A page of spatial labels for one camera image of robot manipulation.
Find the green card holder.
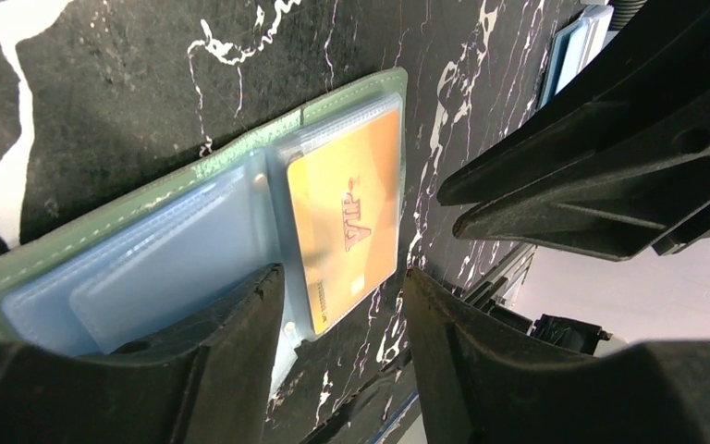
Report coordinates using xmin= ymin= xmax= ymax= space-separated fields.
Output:
xmin=0 ymin=68 xmax=408 ymax=387

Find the blue card holder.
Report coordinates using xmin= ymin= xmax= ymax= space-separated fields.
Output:
xmin=538 ymin=1 xmax=615 ymax=108

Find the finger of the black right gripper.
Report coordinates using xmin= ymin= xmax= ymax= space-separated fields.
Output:
xmin=437 ymin=1 xmax=710 ymax=206

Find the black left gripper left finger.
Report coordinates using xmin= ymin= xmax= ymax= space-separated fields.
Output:
xmin=0 ymin=264 xmax=285 ymax=443

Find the orange VIP credit card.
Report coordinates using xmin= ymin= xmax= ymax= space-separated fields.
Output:
xmin=287 ymin=106 xmax=402 ymax=336

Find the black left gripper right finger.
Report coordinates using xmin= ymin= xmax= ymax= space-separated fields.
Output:
xmin=403 ymin=268 xmax=710 ymax=443

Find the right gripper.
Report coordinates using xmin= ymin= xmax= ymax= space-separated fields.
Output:
xmin=454 ymin=126 xmax=710 ymax=355

